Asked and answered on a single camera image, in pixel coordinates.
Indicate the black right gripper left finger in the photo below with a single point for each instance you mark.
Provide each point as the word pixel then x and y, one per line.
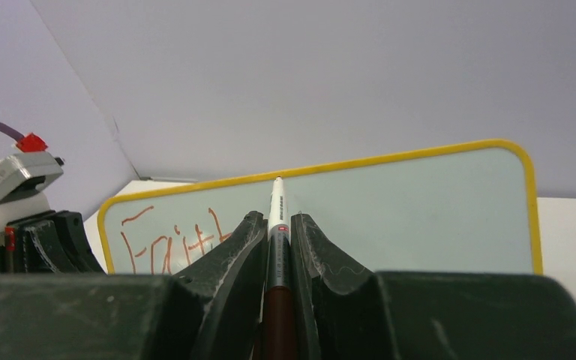
pixel 209 310

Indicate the white whiteboard marker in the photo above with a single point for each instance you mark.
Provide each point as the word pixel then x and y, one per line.
pixel 279 339

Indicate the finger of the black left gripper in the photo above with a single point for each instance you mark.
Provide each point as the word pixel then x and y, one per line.
pixel 60 240

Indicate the yellow framed whiteboard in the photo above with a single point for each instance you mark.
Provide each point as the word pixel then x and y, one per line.
pixel 469 207

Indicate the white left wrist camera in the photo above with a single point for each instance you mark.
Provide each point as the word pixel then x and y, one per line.
pixel 24 176

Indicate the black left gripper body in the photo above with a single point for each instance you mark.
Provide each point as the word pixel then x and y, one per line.
pixel 15 254

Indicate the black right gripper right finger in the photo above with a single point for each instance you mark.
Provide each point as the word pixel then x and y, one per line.
pixel 346 311

